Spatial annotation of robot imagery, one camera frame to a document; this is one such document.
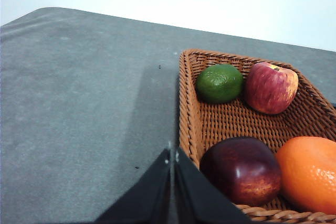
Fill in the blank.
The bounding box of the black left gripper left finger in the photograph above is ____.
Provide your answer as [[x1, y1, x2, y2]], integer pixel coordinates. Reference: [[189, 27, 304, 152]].
[[95, 148, 171, 224]]

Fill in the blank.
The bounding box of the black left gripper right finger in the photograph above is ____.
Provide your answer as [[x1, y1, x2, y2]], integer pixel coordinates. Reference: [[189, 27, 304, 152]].
[[174, 149, 253, 224]]

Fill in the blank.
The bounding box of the dark red plum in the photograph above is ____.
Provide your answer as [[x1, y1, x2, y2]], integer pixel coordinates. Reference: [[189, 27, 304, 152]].
[[200, 136, 282, 207]]

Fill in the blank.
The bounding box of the orange tangerine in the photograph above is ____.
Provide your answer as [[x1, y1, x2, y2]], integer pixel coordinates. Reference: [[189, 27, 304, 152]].
[[275, 136, 336, 215]]

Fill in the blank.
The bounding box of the green lime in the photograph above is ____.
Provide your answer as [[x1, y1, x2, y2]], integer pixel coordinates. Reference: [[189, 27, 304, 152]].
[[196, 63, 244, 104]]

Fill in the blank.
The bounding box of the red yellow apple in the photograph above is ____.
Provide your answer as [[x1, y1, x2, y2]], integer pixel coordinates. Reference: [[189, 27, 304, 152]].
[[245, 61, 299, 114]]

